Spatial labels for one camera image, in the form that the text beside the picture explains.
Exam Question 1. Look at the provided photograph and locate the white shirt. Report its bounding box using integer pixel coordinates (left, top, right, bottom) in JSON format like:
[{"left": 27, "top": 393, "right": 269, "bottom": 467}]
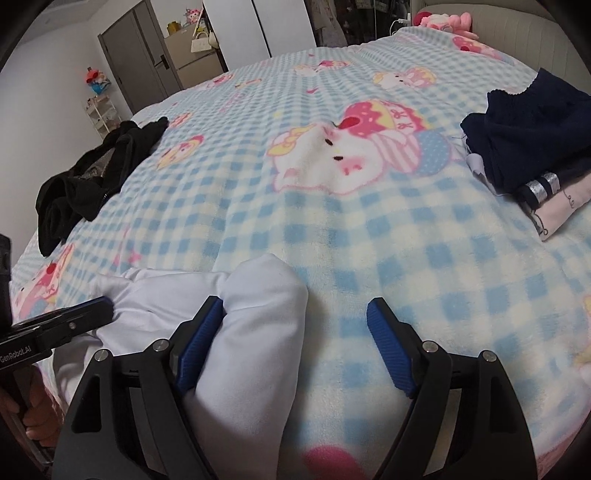
[{"left": 44, "top": 253, "right": 309, "bottom": 480}]

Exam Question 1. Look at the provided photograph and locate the grey door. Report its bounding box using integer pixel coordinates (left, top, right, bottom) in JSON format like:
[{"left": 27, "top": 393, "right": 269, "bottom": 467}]
[{"left": 98, "top": 0, "right": 183, "bottom": 114}]

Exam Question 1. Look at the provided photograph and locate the pale blue folded garment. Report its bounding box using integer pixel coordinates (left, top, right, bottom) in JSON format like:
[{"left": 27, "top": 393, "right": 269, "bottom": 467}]
[{"left": 464, "top": 152, "right": 490, "bottom": 179}]

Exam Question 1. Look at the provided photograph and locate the person's left hand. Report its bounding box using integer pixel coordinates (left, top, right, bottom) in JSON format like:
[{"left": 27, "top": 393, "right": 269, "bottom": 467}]
[{"left": 0, "top": 369, "right": 64, "bottom": 451}]

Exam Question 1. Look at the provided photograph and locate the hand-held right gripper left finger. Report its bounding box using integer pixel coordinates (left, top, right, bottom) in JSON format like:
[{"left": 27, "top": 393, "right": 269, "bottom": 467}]
[{"left": 53, "top": 295, "right": 227, "bottom": 480}]

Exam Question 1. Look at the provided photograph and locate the red and blue plush toy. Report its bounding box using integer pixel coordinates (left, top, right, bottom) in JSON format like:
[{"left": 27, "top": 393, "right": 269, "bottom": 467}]
[{"left": 84, "top": 66, "right": 112, "bottom": 94}]

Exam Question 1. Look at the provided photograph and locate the grey padded headboard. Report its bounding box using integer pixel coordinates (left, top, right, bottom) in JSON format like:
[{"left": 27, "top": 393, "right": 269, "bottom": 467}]
[{"left": 418, "top": 0, "right": 591, "bottom": 88}]

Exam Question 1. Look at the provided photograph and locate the black zip jacket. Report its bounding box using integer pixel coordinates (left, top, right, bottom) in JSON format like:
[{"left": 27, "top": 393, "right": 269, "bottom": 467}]
[{"left": 65, "top": 117, "right": 169, "bottom": 222}]

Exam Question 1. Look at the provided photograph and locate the black fleece garment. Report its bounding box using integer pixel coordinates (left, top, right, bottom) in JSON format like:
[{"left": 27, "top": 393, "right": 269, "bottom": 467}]
[{"left": 37, "top": 178, "right": 100, "bottom": 258}]

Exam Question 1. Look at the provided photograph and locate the glass door wardrobe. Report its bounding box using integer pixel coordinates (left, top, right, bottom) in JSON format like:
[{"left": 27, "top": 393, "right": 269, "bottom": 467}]
[{"left": 307, "top": 0, "right": 416, "bottom": 47}]

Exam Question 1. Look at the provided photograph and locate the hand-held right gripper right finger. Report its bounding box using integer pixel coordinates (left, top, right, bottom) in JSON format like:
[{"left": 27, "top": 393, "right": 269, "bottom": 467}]
[{"left": 366, "top": 296, "right": 539, "bottom": 480}]

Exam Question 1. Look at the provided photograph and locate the navy folded garment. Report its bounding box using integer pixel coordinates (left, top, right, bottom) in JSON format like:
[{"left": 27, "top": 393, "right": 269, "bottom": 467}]
[{"left": 461, "top": 68, "right": 591, "bottom": 197}]

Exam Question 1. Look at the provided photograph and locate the white wardrobe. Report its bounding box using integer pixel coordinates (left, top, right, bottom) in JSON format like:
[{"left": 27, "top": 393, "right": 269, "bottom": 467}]
[{"left": 203, "top": 0, "right": 317, "bottom": 72}]

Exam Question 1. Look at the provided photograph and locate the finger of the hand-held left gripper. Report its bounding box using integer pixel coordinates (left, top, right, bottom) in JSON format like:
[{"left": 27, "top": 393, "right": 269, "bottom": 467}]
[
  {"left": 11, "top": 296, "right": 115, "bottom": 330},
  {"left": 0, "top": 318, "right": 101, "bottom": 360}
]

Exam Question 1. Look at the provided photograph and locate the dark silver-striped folded garment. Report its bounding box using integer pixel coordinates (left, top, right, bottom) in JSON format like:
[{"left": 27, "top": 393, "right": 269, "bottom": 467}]
[{"left": 517, "top": 168, "right": 564, "bottom": 208}]

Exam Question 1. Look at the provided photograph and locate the blue checked cartoon blanket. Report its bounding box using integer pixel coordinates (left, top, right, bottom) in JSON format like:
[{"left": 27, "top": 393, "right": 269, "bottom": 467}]
[{"left": 11, "top": 25, "right": 591, "bottom": 480}]

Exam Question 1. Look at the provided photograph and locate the white shelf rack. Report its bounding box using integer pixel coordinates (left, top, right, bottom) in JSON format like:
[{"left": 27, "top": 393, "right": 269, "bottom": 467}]
[{"left": 84, "top": 95, "right": 123, "bottom": 141}]

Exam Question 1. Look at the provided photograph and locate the pink folded garment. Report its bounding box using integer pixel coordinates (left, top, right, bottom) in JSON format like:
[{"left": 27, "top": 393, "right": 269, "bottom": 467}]
[{"left": 531, "top": 173, "right": 591, "bottom": 241}]

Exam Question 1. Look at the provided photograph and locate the pink plush toy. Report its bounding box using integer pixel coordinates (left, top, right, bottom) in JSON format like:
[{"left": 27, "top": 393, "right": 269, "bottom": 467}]
[{"left": 427, "top": 11, "right": 478, "bottom": 40}]

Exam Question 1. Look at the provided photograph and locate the beige cabinet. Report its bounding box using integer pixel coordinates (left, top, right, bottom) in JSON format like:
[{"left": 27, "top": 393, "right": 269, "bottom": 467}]
[{"left": 164, "top": 23, "right": 227, "bottom": 90}]

